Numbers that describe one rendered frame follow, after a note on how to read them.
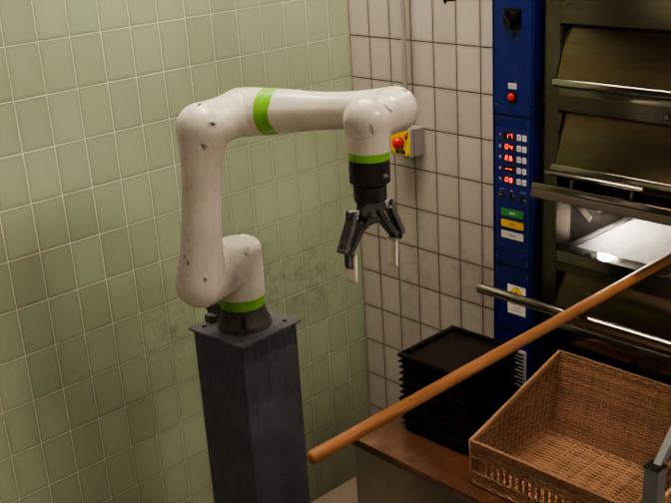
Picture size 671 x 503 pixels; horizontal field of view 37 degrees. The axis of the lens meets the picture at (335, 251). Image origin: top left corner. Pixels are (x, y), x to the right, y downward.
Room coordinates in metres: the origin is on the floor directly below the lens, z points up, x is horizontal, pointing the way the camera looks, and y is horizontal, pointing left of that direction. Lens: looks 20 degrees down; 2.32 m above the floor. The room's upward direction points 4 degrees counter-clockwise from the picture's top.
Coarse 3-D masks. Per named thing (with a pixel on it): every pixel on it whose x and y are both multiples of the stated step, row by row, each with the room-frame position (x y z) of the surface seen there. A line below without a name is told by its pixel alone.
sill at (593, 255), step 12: (564, 252) 2.96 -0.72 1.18; (576, 252) 2.94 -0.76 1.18; (588, 252) 2.94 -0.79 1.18; (600, 252) 2.93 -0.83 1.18; (576, 264) 2.93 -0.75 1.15; (588, 264) 2.90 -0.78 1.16; (600, 264) 2.87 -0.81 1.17; (612, 264) 2.83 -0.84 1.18; (624, 264) 2.82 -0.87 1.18; (636, 264) 2.81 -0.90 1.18; (624, 276) 2.80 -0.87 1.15; (648, 276) 2.74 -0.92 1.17; (660, 276) 2.72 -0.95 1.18
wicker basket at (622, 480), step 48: (528, 384) 2.81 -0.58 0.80; (576, 384) 2.85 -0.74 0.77; (624, 384) 2.74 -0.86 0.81; (480, 432) 2.64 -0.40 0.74; (528, 432) 2.81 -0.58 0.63; (576, 432) 2.80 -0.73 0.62; (624, 432) 2.70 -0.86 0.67; (480, 480) 2.59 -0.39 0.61; (528, 480) 2.46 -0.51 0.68; (576, 480) 2.58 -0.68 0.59; (624, 480) 2.56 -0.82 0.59
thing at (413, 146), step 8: (416, 128) 3.37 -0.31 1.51; (392, 136) 3.41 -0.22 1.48; (400, 136) 3.38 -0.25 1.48; (408, 136) 3.35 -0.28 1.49; (416, 136) 3.37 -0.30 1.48; (408, 144) 3.35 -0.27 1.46; (416, 144) 3.37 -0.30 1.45; (392, 152) 3.41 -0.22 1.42; (400, 152) 3.38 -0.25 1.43; (408, 152) 3.36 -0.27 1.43; (416, 152) 3.37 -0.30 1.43
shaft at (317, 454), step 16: (640, 272) 2.68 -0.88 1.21; (608, 288) 2.58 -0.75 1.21; (624, 288) 2.62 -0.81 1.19; (576, 304) 2.49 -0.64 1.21; (592, 304) 2.51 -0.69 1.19; (560, 320) 2.41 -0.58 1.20; (528, 336) 2.32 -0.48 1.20; (496, 352) 2.24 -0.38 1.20; (464, 368) 2.16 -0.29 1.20; (480, 368) 2.19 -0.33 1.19; (432, 384) 2.09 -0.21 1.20; (448, 384) 2.11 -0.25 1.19; (400, 400) 2.03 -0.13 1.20; (416, 400) 2.04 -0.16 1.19; (384, 416) 1.97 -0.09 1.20; (352, 432) 1.91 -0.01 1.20; (368, 432) 1.93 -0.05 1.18; (320, 448) 1.85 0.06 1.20; (336, 448) 1.86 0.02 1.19
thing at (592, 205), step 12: (540, 192) 2.86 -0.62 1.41; (600, 192) 2.91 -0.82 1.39; (576, 204) 2.76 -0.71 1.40; (588, 204) 2.73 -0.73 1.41; (600, 204) 2.71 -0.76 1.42; (648, 204) 2.75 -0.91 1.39; (660, 204) 2.76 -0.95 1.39; (624, 216) 2.64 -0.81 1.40; (636, 216) 2.62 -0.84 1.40; (648, 216) 2.59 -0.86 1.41; (660, 216) 2.57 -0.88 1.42
